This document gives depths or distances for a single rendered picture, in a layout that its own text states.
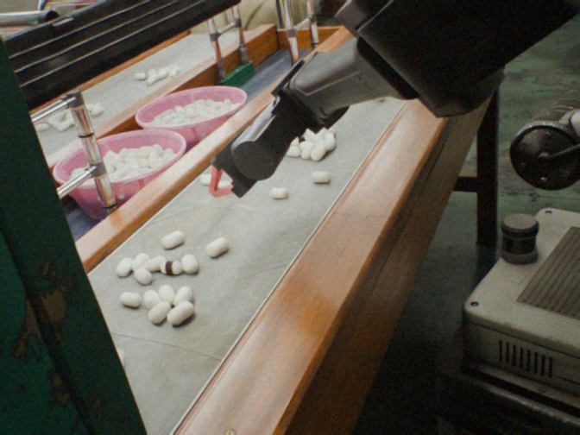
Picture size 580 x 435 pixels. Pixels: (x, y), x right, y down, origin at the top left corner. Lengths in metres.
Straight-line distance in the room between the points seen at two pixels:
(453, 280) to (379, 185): 1.11
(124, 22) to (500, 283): 0.82
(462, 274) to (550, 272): 0.83
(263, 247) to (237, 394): 0.32
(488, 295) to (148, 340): 0.67
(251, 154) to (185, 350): 0.25
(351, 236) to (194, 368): 0.29
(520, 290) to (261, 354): 0.67
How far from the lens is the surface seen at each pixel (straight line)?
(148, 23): 0.90
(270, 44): 2.21
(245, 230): 1.00
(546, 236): 1.43
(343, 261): 0.84
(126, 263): 0.96
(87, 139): 1.07
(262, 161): 0.77
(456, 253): 2.23
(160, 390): 0.75
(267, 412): 0.65
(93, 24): 0.84
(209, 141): 1.30
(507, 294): 1.25
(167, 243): 0.99
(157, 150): 1.38
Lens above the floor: 1.23
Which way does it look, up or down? 29 degrees down
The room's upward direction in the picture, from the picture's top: 10 degrees counter-clockwise
